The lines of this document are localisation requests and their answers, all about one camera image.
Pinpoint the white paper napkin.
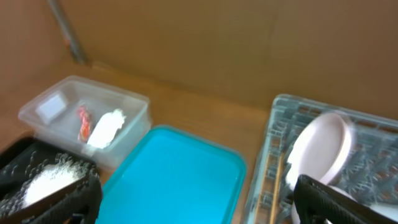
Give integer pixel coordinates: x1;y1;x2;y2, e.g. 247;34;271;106
83;109;126;156

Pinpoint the teal plastic serving tray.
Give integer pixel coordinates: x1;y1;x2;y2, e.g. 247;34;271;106
96;126;246;224

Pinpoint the grey plastic dish rack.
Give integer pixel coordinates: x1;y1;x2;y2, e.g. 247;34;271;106
242;94;397;223

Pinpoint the grey metal pole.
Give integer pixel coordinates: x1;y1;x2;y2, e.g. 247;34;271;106
47;0;88;65

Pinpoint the red sauce packet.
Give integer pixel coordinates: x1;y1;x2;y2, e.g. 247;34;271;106
78;105;92;142

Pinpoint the clear plastic waste bin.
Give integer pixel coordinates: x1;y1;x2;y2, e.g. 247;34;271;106
18;76;152;170

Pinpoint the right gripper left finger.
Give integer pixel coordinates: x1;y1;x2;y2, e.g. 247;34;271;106
19;169;103;223

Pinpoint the grey bowl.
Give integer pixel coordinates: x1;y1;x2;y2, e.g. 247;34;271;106
329;185;397;222

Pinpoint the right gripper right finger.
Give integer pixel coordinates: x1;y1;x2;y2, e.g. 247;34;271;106
294;174;397;224

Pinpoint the black rectangular tray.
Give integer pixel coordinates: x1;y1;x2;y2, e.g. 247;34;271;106
1;136;97;223

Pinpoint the pile of rice grains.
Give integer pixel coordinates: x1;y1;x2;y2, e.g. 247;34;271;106
1;153;93;217

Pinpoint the large white round plate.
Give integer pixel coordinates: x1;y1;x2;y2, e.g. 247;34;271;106
285;111;356;190

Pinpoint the wooden chopstick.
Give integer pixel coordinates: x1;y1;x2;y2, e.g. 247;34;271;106
269;152;285;224
254;156;269;224

